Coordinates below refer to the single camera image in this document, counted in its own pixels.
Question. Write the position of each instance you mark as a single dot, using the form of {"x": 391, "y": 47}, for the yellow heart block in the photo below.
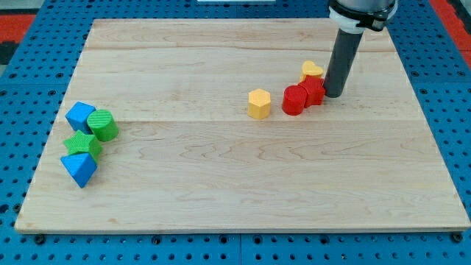
{"x": 310, "y": 69}

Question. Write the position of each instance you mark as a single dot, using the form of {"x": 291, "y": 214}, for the yellow hexagon block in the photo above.
{"x": 259, "y": 104}

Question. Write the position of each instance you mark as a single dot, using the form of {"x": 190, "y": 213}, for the light wooden board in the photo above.
{"x": 189, "y": 159}

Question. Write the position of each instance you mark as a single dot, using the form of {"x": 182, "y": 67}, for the red cylinder block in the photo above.
{"x": 294, "y": 97}

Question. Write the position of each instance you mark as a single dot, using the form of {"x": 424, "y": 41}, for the red star block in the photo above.
{"x": 314, "y": 89}

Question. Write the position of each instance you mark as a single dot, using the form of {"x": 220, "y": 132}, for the green cylinder block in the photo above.
{"x": 102, "y": 125}

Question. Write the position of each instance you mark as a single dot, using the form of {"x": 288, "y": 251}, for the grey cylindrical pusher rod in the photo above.
{"x": 341, "y": 60}

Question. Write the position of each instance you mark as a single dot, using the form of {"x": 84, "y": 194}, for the green star block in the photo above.
{"x": 83, "y": 143}

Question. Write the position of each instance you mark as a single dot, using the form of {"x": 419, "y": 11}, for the blue triangle block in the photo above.
{"x": 81, "y": 167}

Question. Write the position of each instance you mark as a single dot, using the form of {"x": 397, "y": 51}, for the blue cube block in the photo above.
{"x": 77, "y": 117}

